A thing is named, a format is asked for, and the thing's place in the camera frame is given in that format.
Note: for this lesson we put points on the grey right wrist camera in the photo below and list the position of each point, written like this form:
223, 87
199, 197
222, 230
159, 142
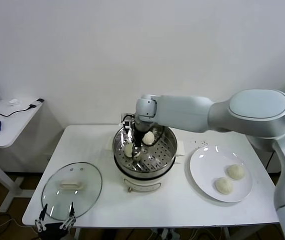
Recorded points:
128, 123

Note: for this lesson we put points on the white round plate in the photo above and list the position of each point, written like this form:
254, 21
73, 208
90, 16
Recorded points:
202, 170

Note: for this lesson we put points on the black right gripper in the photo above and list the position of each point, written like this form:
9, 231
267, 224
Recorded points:
139, 137

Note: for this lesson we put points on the small white crumpled object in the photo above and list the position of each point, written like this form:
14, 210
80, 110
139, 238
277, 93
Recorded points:
14, 102

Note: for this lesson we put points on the white side desk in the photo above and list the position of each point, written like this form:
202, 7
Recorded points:
10, 130

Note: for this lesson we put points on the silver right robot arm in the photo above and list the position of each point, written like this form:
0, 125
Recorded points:
257, 112

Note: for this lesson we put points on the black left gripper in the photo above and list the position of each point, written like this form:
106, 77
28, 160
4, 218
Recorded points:
53, 232

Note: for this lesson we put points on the white power strip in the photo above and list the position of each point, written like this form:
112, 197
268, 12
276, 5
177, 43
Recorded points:
167, 234

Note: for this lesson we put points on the white steamed baozi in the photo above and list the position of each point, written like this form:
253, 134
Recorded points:
223, 185
148, 138
128, 150
235, 172

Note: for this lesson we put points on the white electric cooker base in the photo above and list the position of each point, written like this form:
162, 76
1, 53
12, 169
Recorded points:
145, 185

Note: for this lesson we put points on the glass pot lid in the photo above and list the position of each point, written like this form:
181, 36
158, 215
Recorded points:
87, 190

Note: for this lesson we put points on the perforated steel steamer basket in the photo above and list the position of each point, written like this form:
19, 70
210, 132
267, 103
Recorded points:
160, 160

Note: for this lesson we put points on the scattered black crumbs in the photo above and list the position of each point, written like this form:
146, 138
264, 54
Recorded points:
200, 143

